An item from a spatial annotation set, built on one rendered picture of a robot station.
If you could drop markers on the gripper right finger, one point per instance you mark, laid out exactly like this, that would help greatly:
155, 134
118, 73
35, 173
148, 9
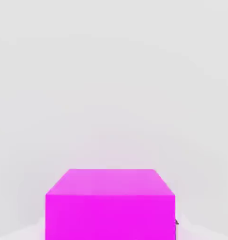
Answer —
191, 233

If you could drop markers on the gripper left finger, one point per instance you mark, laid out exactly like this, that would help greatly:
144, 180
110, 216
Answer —
31, 233

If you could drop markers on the small magenta cube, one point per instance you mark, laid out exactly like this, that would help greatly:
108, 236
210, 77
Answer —
110, 215

